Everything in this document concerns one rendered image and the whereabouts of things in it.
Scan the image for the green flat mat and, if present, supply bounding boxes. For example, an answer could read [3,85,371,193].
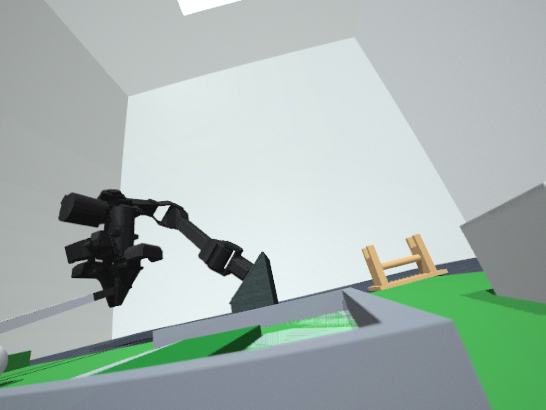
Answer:
[0,271,546,410]

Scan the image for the white ball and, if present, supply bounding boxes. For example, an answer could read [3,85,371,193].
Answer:
[0,346,8,376]

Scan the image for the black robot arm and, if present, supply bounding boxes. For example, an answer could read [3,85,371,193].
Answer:
[58,189,253,282]

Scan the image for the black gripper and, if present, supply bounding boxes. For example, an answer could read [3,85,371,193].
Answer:
[71,226,163,308]

